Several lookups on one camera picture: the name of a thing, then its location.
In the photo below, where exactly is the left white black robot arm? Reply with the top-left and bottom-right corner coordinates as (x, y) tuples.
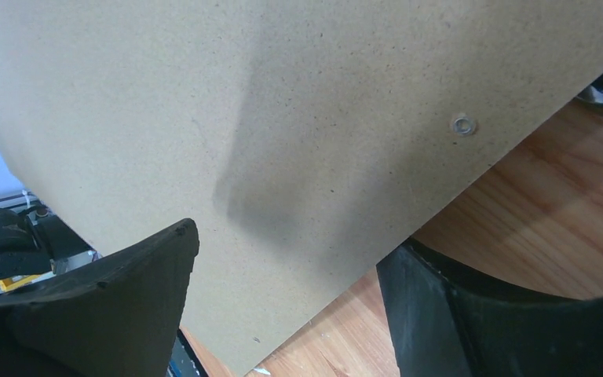
(0, 208), (51, 280)

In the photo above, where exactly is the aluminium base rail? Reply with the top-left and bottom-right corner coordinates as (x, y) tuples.
(0, 190), (102, 295)

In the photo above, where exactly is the brown cardboard backing board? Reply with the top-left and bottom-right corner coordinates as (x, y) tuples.
(0, 1), (603, 375)

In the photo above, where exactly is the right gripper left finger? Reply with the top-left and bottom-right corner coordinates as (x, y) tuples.
(0, 218), (199, 376)

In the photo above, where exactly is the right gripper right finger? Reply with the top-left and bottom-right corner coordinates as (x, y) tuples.
(376, 239), (603, 376)

